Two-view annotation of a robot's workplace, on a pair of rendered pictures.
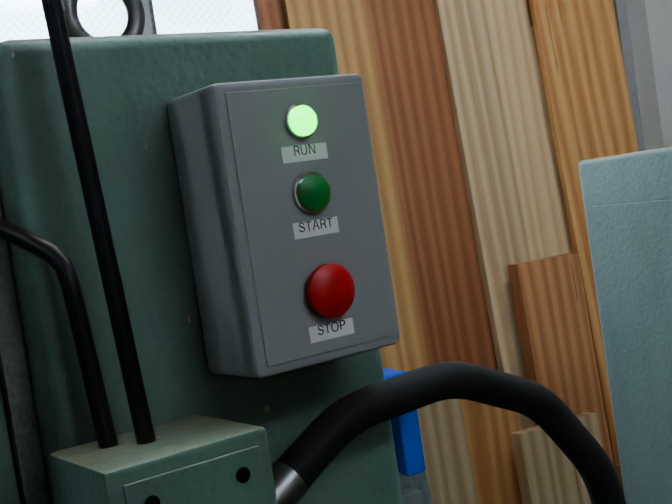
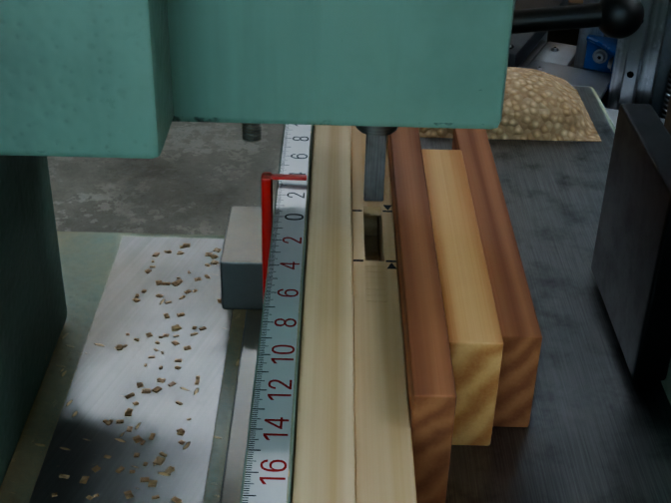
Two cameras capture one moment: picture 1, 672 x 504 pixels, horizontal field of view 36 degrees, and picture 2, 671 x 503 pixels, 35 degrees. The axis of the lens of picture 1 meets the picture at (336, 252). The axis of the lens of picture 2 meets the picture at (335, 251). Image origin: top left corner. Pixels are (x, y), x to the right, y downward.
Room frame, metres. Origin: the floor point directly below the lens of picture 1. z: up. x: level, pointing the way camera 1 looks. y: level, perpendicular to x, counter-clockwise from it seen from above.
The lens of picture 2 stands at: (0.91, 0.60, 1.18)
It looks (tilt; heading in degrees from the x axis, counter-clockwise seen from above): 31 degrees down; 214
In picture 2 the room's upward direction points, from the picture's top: 2 degrees clockwise
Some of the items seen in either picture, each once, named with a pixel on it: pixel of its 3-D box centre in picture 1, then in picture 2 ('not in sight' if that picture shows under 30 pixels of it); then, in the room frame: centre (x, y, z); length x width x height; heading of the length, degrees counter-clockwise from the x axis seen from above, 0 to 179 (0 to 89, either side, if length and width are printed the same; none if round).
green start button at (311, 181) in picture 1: (314, 192); not in sight; (0.58, 0.01, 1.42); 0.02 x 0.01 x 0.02; 124
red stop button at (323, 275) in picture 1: (331, 290); not in sight; (0.58, 0.01, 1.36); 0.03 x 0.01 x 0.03; 124
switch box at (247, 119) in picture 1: (285, 223); not in sight; (0.61, 0.03, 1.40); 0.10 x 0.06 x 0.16; 124
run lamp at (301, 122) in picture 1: (303, 120); not in sight; (0.58, 0.01, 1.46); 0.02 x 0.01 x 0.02; 124
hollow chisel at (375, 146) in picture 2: not in sight; (375, 148); (0.54, 0.37, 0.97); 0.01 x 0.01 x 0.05; 34
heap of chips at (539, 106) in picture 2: not in sight; (496, 92); (0.32, 0.32, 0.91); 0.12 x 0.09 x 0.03; 124
